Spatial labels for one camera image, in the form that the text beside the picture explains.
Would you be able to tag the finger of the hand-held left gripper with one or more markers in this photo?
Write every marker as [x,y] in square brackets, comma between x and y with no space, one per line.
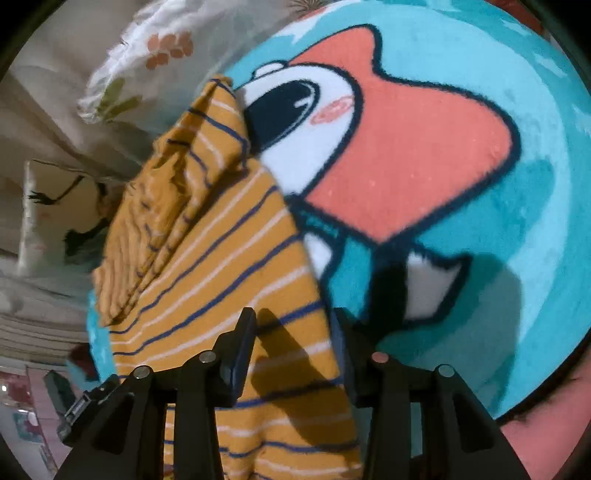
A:
[76,408]

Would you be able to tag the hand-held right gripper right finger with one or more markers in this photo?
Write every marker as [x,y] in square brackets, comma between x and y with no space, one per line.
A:
[344,353]

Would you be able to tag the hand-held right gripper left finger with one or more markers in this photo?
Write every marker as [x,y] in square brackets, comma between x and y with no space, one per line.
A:
[240,353]

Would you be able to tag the yellow striped small shirt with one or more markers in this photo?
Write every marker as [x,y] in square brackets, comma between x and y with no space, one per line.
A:
[221,240]

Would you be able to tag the dark red cloth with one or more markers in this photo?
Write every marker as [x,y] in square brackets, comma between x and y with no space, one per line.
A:
[82,361]

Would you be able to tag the beige pleated curtain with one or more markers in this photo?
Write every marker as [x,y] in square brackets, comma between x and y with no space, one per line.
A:
[27,327]

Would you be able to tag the cream bird print cushion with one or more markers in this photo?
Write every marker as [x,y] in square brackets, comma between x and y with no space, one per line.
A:
[46,207]

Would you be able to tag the pink cloth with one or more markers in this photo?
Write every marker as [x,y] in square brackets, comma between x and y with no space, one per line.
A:
[547,436]

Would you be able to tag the teal star printed blanket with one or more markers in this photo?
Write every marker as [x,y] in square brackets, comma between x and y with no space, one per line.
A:
[461,138]

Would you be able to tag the cream draped curtain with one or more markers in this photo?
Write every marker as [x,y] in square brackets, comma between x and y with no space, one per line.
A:
[41,106]

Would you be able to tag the white floral pillow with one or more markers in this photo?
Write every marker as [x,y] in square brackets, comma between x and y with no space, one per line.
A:
[152,60]

